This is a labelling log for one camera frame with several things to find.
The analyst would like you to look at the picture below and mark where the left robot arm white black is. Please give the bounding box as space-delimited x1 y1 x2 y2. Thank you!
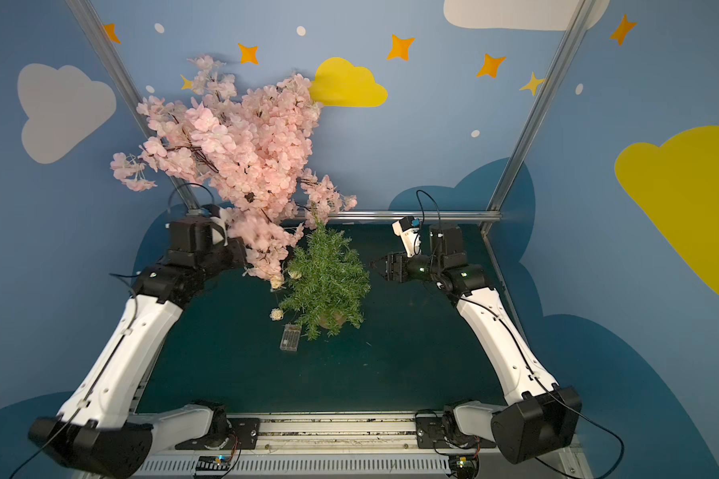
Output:
28 206 247 478

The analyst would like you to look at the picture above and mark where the aluminium frame left post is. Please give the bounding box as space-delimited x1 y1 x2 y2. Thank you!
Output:
67 0 203 211

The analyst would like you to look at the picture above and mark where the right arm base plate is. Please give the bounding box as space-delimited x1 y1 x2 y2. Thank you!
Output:
415 415 497 450

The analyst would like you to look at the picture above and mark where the left circuit board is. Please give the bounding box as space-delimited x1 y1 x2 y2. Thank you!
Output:
193 455 232 478

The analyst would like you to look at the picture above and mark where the aluminium frame post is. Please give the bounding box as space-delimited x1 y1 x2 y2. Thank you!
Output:
487 0 598 217
67 0 203 211

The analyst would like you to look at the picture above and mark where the clear plastic battery box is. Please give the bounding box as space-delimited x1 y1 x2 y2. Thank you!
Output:
280 323 302 352

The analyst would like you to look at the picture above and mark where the aluminium frame right post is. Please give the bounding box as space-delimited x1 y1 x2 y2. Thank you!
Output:
487 0 598 217

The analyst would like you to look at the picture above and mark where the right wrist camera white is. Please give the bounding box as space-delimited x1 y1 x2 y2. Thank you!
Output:
393 216 421 257

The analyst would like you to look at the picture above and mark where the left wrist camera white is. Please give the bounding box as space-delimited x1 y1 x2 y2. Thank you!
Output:
203 205 229 247

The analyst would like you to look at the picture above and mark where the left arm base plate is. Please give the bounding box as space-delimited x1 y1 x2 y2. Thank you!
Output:
175 417 261 451

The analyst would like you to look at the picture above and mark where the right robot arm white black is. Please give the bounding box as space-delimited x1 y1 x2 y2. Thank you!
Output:
381 217 581 464

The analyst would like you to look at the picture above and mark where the small green christmas tree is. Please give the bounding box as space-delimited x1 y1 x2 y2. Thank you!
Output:
280 223 371 340

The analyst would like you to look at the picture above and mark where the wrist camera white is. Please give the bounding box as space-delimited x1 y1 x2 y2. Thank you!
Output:
203 205 229 247
393 216 421 257

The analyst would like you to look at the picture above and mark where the pink cherry blossom tree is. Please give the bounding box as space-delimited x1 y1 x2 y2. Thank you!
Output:
110 55 358 289

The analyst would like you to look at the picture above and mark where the front aluminium rail bed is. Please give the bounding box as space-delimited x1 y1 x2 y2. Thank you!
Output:
104 411 592 478

